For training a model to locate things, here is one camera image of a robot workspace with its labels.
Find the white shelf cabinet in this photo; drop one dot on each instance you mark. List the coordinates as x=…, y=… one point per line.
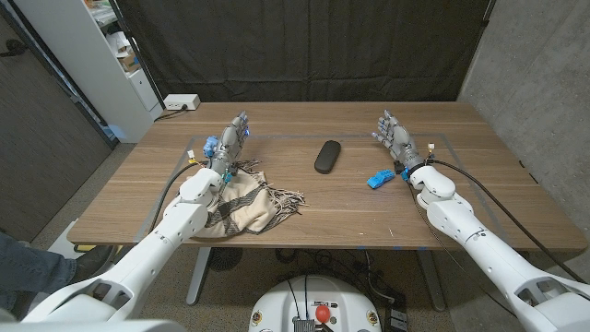
x=87, y=60

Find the grey table leg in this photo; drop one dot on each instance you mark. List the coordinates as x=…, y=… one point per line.
x=431, y=281
x=198, y=276

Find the black floor power strip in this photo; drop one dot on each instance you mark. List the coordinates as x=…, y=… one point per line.
x=396, y=318

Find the person's dark shoe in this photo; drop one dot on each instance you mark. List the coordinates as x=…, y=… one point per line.
x=92, y=260

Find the cardboard box on shelf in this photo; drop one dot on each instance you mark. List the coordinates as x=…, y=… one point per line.
x=129, y=62

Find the blue lego piece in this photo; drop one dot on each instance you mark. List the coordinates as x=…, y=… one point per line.
x=380, y=179

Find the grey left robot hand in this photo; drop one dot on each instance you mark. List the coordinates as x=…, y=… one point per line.
x=228, y=140

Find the red emergency stop button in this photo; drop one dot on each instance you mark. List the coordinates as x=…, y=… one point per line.
x=322, y=313

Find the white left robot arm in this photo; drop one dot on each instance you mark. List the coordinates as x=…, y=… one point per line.
x=138, y=267

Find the small light blue toy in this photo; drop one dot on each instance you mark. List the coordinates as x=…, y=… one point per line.
x=210, y=146

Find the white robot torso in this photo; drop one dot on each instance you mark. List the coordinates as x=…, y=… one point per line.
x=286, y=304

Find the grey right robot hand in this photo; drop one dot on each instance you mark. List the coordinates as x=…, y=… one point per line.
x=400, y=138

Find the white power strip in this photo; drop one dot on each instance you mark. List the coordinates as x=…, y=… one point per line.
x=180, y=101

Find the person's leg in jeans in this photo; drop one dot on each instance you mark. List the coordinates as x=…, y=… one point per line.
x=32, y=272

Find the black curtain backdrop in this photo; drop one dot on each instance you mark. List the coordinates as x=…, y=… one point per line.
x=304, y=50

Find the beige plaid fringed scarf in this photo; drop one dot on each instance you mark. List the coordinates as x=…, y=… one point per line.
x=249, y=207

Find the black round floor object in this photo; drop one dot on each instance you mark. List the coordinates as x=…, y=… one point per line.
x=225, y=258

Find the black glasses case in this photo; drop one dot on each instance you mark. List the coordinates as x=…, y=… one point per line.
x=327, y=157

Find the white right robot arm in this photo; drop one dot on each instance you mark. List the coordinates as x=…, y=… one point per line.
x=484, y=249

